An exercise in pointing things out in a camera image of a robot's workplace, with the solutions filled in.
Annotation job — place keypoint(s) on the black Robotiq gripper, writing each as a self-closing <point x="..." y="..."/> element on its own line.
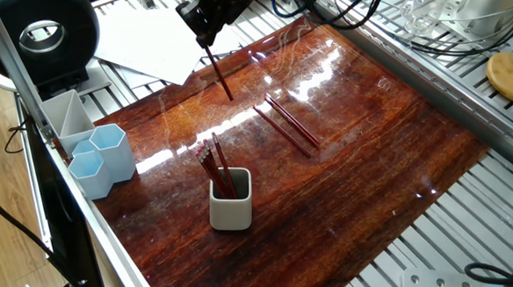
<point x="222" y="1"/>

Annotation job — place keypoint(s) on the white square ceramic pen holder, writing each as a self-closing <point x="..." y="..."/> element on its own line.
<point x="231" y="214"/>

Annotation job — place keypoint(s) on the light blue hexagonal pen holder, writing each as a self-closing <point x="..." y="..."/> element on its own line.
<point x="119" y="162"/>

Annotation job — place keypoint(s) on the white divided square pen holder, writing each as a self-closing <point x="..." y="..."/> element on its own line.
<point x="78" y="140"/>

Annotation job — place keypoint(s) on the white paper sheet stack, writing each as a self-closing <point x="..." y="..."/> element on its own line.
<point x="147" y="45"/>

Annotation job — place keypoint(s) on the red-brown wooden board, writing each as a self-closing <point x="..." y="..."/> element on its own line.
<point x="322" y="230"/>

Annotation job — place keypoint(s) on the black monitor panel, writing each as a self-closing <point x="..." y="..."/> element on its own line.
<point x="67" y="239"/>

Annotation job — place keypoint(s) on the clear plastic jar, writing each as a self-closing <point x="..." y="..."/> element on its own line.
<point x="487" y="15"/>

